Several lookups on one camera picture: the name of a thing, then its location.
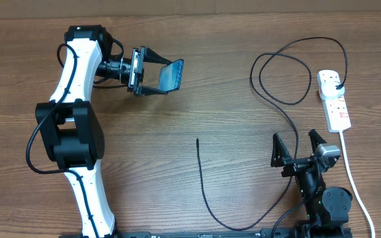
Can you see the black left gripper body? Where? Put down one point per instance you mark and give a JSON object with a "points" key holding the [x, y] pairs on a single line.
{"points": [[133, 72]]}

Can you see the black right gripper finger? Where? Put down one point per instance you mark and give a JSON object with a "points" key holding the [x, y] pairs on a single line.
{"points": [[280, 154], [316, 141]]}

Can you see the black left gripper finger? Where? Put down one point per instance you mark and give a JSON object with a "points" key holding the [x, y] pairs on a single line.
{"points": [[152, 57], [146, 91]]}

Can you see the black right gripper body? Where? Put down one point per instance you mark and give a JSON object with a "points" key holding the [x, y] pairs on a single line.
{"points": [[294, 166]]}

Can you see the blue smartphone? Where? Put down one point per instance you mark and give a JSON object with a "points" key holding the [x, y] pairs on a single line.
{"points": [[170, 76]]}

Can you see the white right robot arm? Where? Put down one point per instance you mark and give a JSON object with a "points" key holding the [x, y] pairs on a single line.
{"points": [[327, 208]]}

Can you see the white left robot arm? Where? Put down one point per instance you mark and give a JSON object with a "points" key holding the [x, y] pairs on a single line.
{"points": [[68, 125]]}

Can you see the white power strip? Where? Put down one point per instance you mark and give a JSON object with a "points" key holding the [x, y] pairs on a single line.
{"points": [[335, 110]]}

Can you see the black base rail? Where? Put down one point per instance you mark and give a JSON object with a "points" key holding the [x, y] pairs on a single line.
{"points": [[263, 233]]}

